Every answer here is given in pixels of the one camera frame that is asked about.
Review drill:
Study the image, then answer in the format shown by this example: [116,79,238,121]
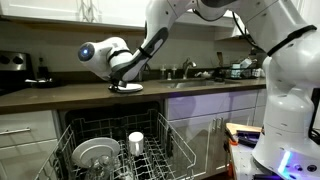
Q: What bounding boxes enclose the white plastic container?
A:
[230,62,242,80]

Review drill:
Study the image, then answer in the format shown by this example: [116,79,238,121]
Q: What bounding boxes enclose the black shallow pan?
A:
[24,77,63,89]

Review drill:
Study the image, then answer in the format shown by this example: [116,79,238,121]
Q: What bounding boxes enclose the white sink cabinet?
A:
[164,88,269,179]

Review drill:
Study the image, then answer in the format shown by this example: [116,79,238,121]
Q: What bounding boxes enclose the chrome faucet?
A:
[181,57,198,81]

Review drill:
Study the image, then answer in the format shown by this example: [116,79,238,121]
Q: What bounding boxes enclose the steel drawer handle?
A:
[0,127,32,136]

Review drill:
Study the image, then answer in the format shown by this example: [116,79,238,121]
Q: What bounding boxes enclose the grey metal robot table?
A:
[229,142,320,180]

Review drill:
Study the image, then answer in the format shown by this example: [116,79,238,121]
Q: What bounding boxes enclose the dark bottle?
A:
[35,57,51,81]

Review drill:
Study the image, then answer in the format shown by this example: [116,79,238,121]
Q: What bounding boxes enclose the black wire dish rack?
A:
[214,64,267,82]

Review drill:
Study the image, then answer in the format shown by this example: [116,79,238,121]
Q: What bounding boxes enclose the white plate standing upright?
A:
[70,136,121,169]

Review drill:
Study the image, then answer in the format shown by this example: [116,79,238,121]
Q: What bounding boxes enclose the light wooden board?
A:
[225,122,263,137]

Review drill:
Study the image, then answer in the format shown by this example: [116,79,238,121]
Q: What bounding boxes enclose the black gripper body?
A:
[109,77,129,89]

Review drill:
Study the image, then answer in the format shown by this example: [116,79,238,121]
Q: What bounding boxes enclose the small white object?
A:
[194,69,213,80]

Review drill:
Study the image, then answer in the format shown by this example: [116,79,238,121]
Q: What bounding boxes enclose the steel kitchen sink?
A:
[159,78,231,90]

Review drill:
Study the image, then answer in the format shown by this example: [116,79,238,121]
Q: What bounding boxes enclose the black steel stove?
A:
[0,49,36,98]

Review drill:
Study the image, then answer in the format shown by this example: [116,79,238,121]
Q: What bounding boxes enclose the wooden spatula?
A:
[216,51,225,69]

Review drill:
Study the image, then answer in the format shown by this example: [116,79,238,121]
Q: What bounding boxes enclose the clear drinking glass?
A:
[84,154,116,180]

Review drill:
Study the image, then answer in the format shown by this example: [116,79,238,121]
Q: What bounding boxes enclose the white wall cabinets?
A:
[0,0,249,42]

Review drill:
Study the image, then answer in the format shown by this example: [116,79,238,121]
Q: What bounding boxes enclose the dishwasher wire rack with dishes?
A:
[34,108,198,180]

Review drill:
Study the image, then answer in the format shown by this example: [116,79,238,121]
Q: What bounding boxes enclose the white dinner plate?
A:
[108,82,144,91]
[108,87,144,94]

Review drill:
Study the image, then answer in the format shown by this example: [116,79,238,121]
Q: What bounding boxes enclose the steel cabinet door handle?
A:
[217,115,224,132]
[211,116,218,133]

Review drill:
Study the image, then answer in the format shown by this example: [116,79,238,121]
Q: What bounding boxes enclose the white drawer cabinet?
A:
[0,109,63,180]

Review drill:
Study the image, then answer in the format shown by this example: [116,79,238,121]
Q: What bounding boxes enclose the white cup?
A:
[128,131,145,157]

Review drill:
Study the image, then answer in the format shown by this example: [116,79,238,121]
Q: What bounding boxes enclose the orange black hand tool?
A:
[227,135,240,147]

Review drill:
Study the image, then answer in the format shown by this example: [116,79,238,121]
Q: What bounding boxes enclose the black clamp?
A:
[225,129,262,148]

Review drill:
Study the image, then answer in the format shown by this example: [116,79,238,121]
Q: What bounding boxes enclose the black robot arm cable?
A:
[230,11,266,56]

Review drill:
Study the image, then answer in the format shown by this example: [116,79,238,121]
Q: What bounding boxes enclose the black stand pole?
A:
[308,87,320,146]

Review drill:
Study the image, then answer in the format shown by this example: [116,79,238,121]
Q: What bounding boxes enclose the open dishwasher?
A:
[58,100,167,180]

